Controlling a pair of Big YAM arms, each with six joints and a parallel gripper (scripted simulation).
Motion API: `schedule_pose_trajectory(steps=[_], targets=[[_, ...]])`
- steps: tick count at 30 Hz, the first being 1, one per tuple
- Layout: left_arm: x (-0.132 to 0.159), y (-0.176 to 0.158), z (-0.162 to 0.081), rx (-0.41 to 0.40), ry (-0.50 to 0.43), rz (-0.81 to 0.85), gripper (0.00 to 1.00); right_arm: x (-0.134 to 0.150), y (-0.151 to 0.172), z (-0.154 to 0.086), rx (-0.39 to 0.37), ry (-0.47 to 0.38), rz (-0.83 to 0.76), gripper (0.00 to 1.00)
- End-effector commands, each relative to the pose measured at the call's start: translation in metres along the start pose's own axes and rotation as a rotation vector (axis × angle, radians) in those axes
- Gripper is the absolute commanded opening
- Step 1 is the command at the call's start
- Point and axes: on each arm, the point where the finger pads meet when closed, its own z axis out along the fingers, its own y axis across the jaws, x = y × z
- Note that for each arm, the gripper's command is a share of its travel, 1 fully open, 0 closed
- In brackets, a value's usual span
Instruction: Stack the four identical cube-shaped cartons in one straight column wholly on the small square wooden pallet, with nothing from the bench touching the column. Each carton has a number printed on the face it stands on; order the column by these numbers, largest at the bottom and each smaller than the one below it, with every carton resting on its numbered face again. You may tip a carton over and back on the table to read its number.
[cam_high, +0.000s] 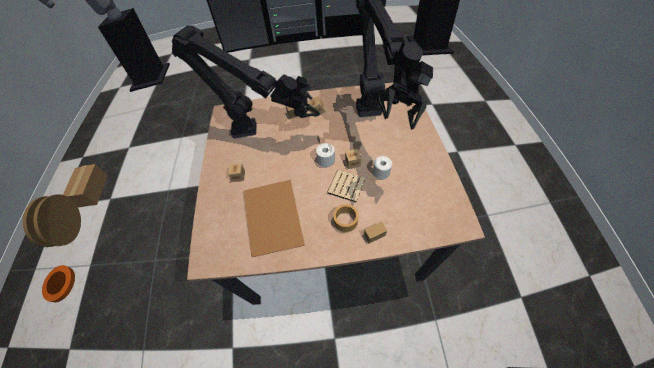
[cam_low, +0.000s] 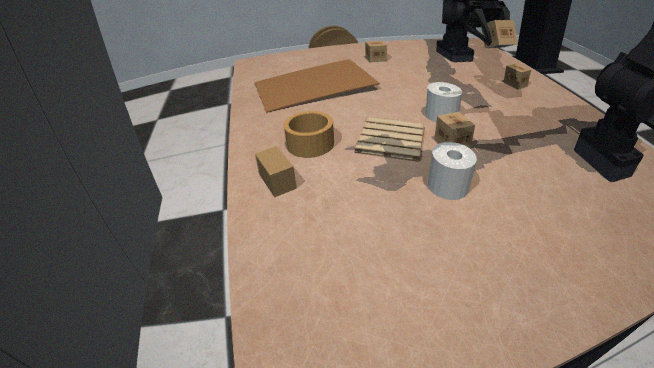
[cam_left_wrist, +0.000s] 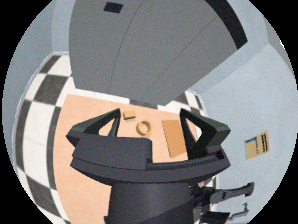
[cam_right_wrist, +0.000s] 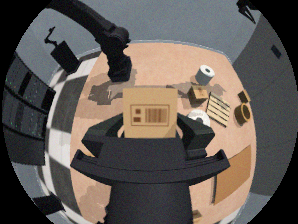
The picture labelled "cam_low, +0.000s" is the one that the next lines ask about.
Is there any tan rectangular block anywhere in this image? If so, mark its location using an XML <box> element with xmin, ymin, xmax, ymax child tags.
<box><xmin>255</xmin><ymin>146</ymin><xmax>297</xmax><ymax>197</ymax></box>

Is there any brown open cylinder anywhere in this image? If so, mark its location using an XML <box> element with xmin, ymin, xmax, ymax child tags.
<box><xmin>284</xmin><ymin>111</ymin><xmax>334</xmax><ymax>158</ymax></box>

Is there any brown cardboard carton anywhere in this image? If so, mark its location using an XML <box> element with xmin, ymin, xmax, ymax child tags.
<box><xmin>484</xmin><ymin>20</ymin><xmax>518</xmax><ymax>48</ymax></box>

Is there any small square wooden pallet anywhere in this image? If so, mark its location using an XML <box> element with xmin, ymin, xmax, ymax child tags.
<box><xmin>355</xmin><ymin>117</ymin><xmax>424</xmax><ymax>162</ymax></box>

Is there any tan cardboard carton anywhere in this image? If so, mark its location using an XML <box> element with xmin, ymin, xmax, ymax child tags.
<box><xmin>434</xmin><ymin>112</ymin><xmax>475</xmax><ymax>149</ymax></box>
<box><xmin>365</xmin><ymin>41</ymin><xmax>387</xmax><ymax>63</ymax></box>
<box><xmin>503</xmin><ymin>63</ymin><xmax>531</xmax><ymax>90</ymax></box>

